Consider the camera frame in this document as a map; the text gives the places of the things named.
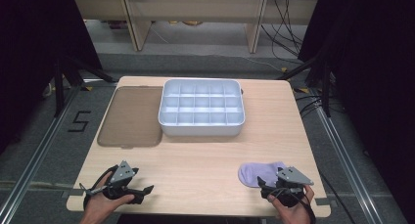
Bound black floor cable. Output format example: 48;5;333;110
317;170;358;224

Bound person's left hand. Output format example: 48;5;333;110
79;175;135;224

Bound aluminium floor rail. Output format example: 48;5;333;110
313;103;384;224
0;85;82;224

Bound person's right hand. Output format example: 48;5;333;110
267;184;316;224

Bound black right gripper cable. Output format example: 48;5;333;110
269;186;317;224

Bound white compartment organizer box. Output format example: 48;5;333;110
158;77;247;137

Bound black floor cables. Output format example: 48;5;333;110
294;92;331;118

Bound beige desk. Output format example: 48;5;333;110
71;0;319;54

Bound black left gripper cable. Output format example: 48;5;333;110
78;164;119;209

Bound black metal stand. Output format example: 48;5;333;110
53;53;117;118
276;53;333;118

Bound purple sock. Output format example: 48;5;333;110
237;161;288;189

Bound black hanging cables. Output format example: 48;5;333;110
259;0;309;64

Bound translucent brown plastic lid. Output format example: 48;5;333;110
96;85;164;149

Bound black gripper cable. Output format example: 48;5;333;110
78;164;119;209
269;186;317;224

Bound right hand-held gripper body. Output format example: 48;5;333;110
265;166;315;208

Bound dark curtain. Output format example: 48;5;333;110
0;0;104;155
297;0;415;218

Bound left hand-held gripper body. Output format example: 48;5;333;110
102;160;145;205

